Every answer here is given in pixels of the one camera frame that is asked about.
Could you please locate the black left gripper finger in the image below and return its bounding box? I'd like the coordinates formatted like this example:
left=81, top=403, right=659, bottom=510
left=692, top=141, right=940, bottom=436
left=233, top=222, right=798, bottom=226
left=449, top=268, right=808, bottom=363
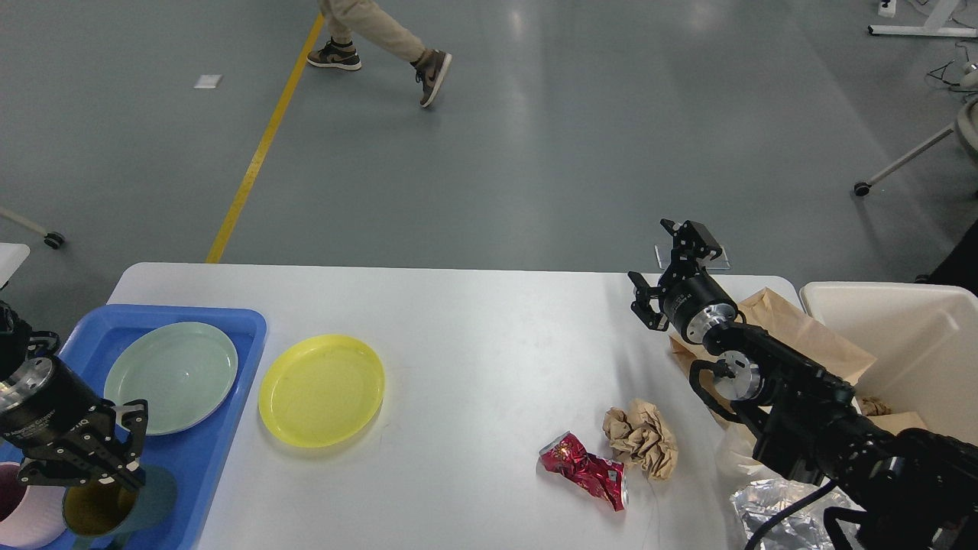
left=112, top=398, right=149, bottom=490
left=17, top=458, right=117, bottom=487

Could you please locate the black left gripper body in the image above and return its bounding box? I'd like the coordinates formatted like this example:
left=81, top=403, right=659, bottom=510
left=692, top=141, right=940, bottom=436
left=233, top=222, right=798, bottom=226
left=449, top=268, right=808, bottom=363
left=2, top=357, right=115, bottom=467

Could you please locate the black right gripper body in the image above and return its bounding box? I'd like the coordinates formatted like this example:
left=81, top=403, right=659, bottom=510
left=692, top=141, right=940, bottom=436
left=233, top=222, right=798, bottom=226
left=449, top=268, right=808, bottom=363
left=649, top=260, right=738, bottom=345

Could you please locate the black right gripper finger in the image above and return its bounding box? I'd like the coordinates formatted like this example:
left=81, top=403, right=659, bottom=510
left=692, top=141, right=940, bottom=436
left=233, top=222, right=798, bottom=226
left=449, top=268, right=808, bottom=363
left=628, top=271, right=665, bottom=331
left=660, top=218, right=724, bottom=268

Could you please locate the teal mug yellow inside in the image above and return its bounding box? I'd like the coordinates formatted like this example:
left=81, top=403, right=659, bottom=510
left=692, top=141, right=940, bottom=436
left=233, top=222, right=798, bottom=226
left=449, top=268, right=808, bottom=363
left=62, top=465, right=178, bottom=549

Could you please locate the yellow plastic plate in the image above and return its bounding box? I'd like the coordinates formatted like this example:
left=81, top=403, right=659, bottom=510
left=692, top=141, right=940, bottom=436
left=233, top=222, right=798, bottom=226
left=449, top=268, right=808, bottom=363
left=258, top=334, right=387, bottom=448

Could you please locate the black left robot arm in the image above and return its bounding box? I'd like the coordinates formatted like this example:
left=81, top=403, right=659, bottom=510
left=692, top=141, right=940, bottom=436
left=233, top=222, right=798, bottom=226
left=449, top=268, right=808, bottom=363
left=1, top=302, right=149, bottom=492

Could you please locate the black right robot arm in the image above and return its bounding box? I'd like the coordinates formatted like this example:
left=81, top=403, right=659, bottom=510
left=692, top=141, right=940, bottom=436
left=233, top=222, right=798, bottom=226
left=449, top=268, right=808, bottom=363
left=628, top=218, right=977, bottom=549

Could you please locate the pink ribbed cup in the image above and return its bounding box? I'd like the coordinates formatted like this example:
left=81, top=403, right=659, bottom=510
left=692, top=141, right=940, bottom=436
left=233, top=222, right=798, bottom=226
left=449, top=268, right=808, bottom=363
left=1, top=462, right=66, bottom=549

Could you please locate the pale green plate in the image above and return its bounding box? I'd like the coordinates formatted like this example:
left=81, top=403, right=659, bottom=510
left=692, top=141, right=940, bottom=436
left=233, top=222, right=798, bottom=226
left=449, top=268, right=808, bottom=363
left=102, top=322, right=238, bottom=435

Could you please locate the brown paper bag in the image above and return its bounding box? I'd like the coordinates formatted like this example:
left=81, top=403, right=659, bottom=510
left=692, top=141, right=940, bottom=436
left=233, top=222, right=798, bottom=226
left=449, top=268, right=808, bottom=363
left=670, top=287, right=929, bottom=433

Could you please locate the blue plastic tray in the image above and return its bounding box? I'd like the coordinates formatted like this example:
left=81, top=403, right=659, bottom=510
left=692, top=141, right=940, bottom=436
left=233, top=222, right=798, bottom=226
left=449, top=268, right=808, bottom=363
left=2, top=304, right=267, bottom=549

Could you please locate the crumpled brown paper ball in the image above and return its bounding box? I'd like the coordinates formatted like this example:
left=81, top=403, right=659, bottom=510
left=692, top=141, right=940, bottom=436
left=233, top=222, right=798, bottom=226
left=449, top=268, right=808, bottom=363
left=602, top=398, right=678, bottom=483

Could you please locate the white caster leg left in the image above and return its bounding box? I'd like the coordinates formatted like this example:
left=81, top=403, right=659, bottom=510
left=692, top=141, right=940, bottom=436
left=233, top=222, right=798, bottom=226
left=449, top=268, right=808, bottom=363
left=1, top=206, right=66, bottom=250

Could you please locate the crushed red can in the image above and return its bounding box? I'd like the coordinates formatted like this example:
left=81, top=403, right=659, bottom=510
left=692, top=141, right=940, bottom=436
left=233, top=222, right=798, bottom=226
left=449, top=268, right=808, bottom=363
left=539, top=432, right=628, bottom=512

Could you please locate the white chair leg with caster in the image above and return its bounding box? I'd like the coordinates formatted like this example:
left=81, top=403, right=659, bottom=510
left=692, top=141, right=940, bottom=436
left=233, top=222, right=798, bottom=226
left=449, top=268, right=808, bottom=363
left=852, top=97, right=977, bottom=197

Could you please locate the crumpled silver foil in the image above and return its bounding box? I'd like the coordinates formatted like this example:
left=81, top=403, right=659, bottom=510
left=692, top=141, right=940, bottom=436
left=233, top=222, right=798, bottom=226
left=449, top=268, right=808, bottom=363
left=730, top=480, right=868, bottom=550

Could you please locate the beige plastic bin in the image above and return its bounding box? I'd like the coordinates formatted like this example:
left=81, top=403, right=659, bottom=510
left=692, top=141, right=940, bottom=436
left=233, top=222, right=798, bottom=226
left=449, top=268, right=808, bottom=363
left=800, top=282, right=977, bottom=445

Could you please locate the white desk base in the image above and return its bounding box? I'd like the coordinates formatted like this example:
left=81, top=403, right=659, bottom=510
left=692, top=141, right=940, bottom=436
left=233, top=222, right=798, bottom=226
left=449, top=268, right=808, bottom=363
left=867, top=1, right=977, bottom=39

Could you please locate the person in red top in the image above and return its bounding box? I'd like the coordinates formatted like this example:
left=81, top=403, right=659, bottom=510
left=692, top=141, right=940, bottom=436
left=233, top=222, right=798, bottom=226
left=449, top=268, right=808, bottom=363
left=306, top=1, right=453, bottom=108

